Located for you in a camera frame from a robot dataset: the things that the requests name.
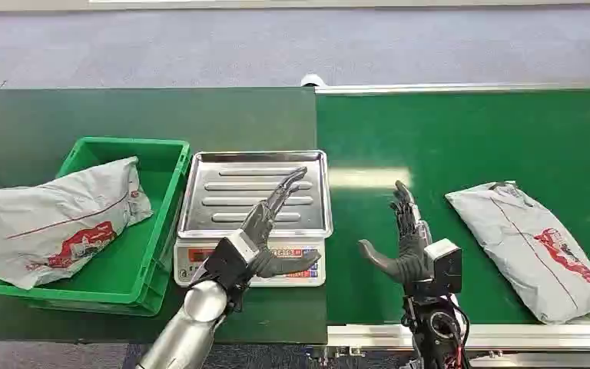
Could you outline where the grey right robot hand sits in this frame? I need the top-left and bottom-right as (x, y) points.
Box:
(358, 180), (433, 285)

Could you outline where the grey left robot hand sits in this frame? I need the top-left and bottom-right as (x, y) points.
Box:
(240, 166), (323, 280)

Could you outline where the electronic scale with steel tray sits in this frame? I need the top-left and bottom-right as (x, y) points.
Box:
(173, 150), (334, 288)

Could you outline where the green conveyor belt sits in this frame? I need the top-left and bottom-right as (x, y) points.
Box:
(316, 87), (590, 327)

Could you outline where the grey parcel bag red print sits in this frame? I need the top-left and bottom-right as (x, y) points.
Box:
(445, 181), (590, 325)
(0, 156), (154, 291)

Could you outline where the green plastic crate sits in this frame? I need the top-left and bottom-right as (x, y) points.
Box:
(0, 135), (192, 317)

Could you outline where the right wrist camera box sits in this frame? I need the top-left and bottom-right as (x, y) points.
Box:
(423, 238), (463, 298)

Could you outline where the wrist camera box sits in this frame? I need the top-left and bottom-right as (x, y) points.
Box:
(191, 229), (260, 292)
(423, 238), (463, 298)

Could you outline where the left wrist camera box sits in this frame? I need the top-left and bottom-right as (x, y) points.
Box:
(191, 229), (260, 292)

